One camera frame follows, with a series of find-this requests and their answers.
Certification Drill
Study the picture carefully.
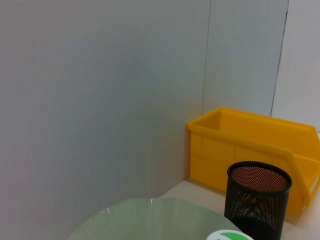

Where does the yellow plastic bin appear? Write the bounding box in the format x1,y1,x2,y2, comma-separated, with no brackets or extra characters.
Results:
185,106,320,221

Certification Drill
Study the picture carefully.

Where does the translucent green fruit bowl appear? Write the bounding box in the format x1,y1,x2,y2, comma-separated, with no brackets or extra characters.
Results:
67,197,238,240

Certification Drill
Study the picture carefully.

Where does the black mesh pen holder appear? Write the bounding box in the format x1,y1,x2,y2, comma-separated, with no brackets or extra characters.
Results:
223,161,293,240

